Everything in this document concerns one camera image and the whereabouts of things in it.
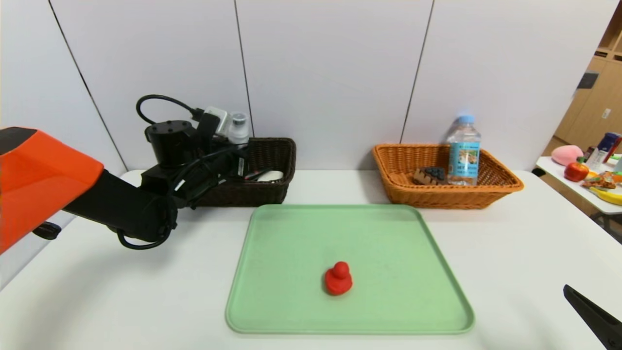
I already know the light wooden cabinet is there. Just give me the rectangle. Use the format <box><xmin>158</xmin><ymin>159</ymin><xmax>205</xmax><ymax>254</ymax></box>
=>
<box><xmin>542</xmin><ymin>0</ymin><xmax>622</xmax><ymax>161</ymax></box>

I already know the pink peach toy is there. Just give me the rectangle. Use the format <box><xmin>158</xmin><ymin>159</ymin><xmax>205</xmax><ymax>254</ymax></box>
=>
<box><xmin>551</xmin><ymin>145</ymin><xmax>583</xmax><ymax>167</ymax></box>

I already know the red rubber duck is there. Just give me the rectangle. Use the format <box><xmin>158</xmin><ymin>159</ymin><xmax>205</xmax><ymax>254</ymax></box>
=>
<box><xmin>325</xmin><ymin>261</ymin><xmax>353</xmax><ymax>296</ymax></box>

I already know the white side table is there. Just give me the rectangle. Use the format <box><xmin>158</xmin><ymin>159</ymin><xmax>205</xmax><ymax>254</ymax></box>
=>
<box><xmin>535</xmin><ymin>156</ymin><xmax>622</xmax><ymax>234</ymax></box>

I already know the red apple toy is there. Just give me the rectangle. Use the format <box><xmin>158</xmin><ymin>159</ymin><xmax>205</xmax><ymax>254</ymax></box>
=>
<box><xmin>564</xmin><ymin>157</ymin><xmax>589</xmax><ymax>183</ymax></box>

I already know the orange wicker basket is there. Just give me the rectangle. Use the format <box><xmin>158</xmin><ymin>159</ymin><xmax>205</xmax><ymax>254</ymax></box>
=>
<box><xmin>373</xmin><ymin>143</ymin><xmax>525</xmax><ymax>210</ymax></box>

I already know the white lotion bottle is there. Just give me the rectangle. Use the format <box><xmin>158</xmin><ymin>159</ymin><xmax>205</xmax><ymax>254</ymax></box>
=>
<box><xmin>227</xmin><ymin>112</ymin><xmax>250</xmax><ymax>145</ymax></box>

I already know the dark brown wicker basket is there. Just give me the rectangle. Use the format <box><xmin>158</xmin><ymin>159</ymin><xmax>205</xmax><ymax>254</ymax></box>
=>
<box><xmin>194</xmin><ymin>138</ymin><xmax>296</xmax><ymax>207</ymax></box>

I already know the light green plastic tray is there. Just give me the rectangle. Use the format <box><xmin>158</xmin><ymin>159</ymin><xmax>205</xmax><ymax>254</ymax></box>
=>
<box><xmin>226</xmin><ymin>203</ymin><xmax>476</xmax><ymax>335</ymax></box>

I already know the black left camera cable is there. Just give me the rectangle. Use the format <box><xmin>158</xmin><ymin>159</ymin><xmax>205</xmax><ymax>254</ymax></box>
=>
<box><xmin>136</xmin><ymin>94</ymin><xmax>206</xmax><ymax>125</ymax></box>

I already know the chocolate blueberry cake slice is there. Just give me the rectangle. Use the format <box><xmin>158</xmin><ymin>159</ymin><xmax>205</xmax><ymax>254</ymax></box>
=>
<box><xmin>413</xmin><ymin>167</ymin><xmax>447</xmax><ymax>186</ymax></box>

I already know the clear water bottle blue label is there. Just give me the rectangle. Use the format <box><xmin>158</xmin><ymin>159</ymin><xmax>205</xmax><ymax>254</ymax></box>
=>
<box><xmin>446</xmin><ymin>115</ymin><xmax>482</xmax><ymax>186</ymax></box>

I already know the small white bottle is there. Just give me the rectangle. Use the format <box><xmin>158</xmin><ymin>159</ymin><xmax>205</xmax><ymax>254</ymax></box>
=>
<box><xmin>585</xmin><ymin>147</ymin><xmax>603</xmax><ymax>172</ymax></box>

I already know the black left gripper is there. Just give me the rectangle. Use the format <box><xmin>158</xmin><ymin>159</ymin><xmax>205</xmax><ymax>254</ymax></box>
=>
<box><xmin>209</xmin><ymin>150</ymin><xmax>274</xmax><ymax>181</ymax></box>

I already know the yellow banana toy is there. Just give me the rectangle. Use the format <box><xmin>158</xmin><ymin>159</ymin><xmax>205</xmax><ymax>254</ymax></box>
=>
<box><xmin>588</xmin><ymin>186</ymin><xmax>622</xmax><ymax>207</ymax></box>

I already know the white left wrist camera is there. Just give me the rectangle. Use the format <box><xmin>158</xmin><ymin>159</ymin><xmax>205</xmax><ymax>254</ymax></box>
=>
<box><xmin>201</xmin><ymin>106</ymin><xmax>230</xmax><ymax>138</ymax></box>

